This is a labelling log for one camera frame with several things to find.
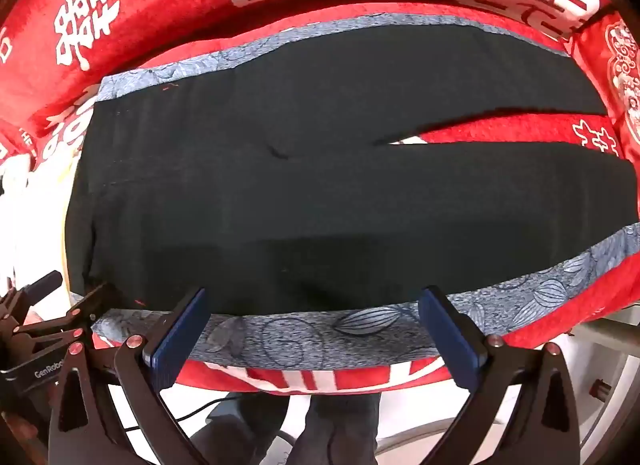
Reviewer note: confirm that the person's left leg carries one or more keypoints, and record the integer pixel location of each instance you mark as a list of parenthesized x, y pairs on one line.
[(245, 425)]

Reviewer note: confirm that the person's right leg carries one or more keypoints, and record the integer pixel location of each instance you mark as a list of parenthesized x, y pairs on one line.
[(345, 425)]

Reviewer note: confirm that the red patterned cushion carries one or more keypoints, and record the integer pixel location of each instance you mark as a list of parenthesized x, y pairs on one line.
[(620, 70)]

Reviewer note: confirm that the black pants with patterned trim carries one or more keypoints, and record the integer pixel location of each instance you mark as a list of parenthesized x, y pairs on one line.
[(325, 205)]

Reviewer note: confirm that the white cloth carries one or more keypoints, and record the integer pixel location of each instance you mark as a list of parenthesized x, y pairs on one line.
[(30, 225)]

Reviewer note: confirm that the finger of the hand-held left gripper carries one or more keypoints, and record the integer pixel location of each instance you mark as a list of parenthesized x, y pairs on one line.
[(42, 282), (97, 302)]

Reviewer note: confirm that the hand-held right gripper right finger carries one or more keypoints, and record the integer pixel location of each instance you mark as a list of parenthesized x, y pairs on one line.
[(445, 340)]

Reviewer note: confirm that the person's leg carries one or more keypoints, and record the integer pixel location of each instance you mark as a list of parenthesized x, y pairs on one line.
[(245, 425), (345, 425)]

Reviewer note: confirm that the white furniture frame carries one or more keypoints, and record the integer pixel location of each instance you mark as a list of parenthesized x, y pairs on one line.
[(615, 385)]

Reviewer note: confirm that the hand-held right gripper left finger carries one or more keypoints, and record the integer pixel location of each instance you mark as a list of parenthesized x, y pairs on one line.
[(180, 335)]

